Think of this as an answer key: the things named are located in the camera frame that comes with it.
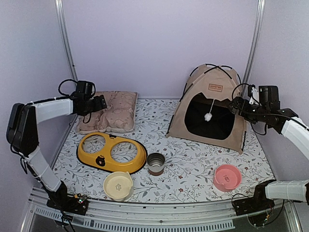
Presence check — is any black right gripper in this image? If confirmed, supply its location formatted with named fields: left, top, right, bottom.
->
left=227, top=96, right=269, bottom=124

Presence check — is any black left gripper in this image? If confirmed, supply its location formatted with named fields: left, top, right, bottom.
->
left=81, top=94, right=107, bottom=116

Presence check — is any beige patterned pet pillow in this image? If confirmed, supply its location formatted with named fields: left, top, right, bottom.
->
left=76, top=91, right=138, bottom=134

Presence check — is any beige pet tent fabric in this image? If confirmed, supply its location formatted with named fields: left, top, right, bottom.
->
left=166, top=64, right=247, bottom=156

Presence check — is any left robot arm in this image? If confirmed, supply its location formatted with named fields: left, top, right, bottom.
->
left=6, top=81, right=107, bottom=210

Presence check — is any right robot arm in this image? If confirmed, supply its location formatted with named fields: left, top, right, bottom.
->
left=228, top=84, right=309, bottom=211

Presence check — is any pink pet bowl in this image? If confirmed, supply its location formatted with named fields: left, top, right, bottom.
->
left=213, top=164, right=242, bottom=192

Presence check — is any cream pet bowl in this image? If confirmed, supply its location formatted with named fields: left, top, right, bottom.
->
left=103, top=172, right=134, bottom=202

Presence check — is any white pompom toy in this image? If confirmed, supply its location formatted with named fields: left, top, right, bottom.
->
left=204, top=100, right=214, bottom=122

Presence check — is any yellow double bowl holder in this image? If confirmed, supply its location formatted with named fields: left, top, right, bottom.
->
left=76, top=132, right=148, bottom=174

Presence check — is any steel cup with brown base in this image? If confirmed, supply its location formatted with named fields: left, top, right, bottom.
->
left=146, top=153, right=165, bottom=176

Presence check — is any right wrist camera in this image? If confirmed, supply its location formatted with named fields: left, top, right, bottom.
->
left=248, top=85, right=260, bottom=105

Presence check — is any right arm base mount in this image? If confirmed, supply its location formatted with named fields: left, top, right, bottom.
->
left=231, top=193, right=275, bottom=227

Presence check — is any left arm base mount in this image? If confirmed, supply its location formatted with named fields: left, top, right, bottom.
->
left=46, top=192, right=89, bottom=216

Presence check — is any aluminium frame post left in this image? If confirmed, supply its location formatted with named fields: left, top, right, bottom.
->
left=55, top=0, right=78, bottom=81

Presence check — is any aluminium frame post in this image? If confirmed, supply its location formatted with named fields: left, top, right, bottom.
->
left=242, top=0, right=266, bottom=83
left=55, top=0, right=78, bottom=81

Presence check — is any aluminium frame post right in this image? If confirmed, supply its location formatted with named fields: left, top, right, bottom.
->
left=242, top=0, right=266, bottom=83

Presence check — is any aluminium front rail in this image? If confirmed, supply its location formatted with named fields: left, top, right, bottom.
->
left=22, top=188, right=302, bottom=232

